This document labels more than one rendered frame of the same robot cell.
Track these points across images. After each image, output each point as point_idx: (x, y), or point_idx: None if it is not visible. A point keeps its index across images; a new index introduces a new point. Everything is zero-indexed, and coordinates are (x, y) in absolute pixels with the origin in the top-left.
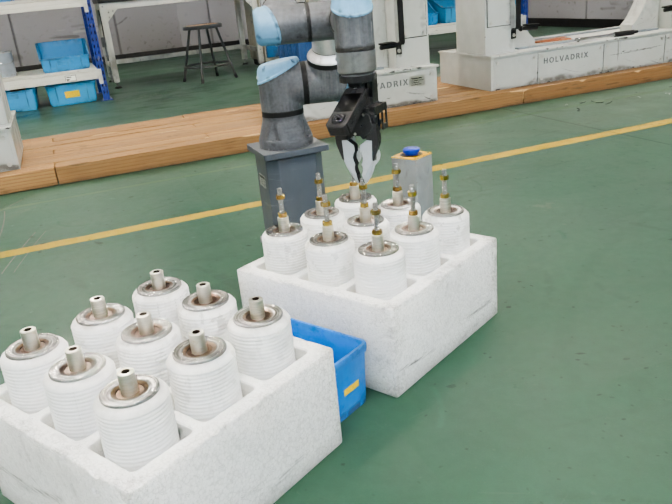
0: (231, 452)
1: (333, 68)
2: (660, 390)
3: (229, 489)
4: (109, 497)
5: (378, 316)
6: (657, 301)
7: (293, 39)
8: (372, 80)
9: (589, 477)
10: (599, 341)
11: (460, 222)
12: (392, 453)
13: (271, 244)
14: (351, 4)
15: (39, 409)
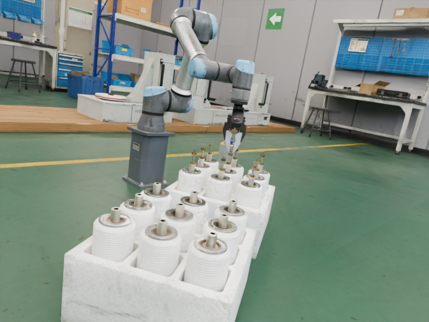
0: (241, 282)
1: (186, 96)
2: (354, 255)
3: (237, 303)
4: (208, 308)
5: (255, 216)
6: (325, 220)
7: (209, 77)
8: (247, 105)
9: (359, 291)
10: (317, 235)
11: (268, 177)
12: (273, 285)
13: (188, 177)
14: (249, 68)
15: (119, 259)
